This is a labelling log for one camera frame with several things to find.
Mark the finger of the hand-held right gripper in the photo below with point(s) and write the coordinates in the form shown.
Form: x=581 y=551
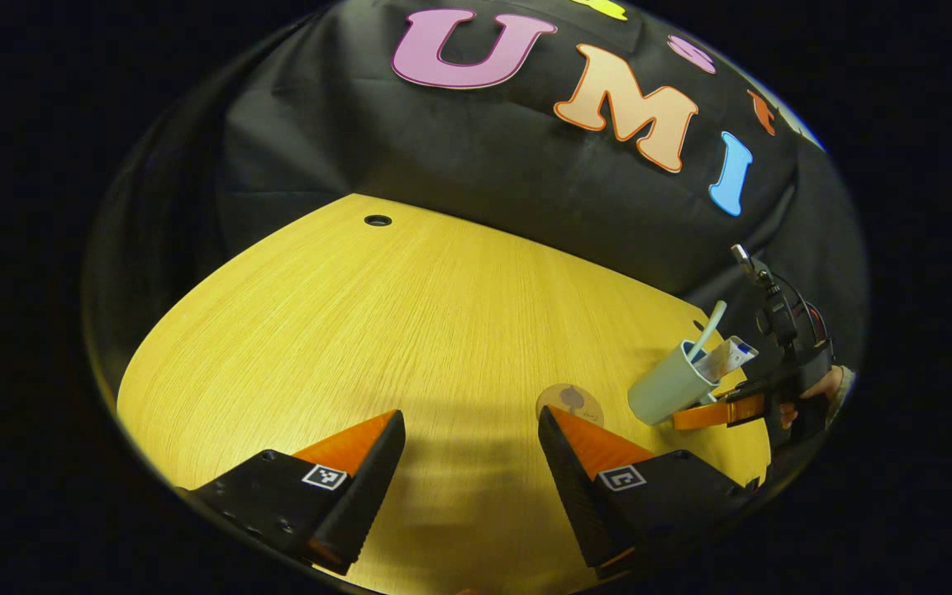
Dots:
x=716 y=413

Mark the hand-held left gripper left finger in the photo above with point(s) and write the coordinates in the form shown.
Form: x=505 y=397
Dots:
x=368 y=487

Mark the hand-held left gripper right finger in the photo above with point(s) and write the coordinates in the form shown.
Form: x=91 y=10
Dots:
x=571 y=487

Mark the white toothpaste tube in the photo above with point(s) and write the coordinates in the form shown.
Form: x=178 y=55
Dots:
x=728 y=355

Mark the black backdrop cloth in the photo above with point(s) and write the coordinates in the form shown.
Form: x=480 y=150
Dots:
x=443 y=149

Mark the yellow wooden desktop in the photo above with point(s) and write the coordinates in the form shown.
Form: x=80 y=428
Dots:
x=443 y=330

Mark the round brown coaster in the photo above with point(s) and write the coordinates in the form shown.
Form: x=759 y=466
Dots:
x=567 y=399

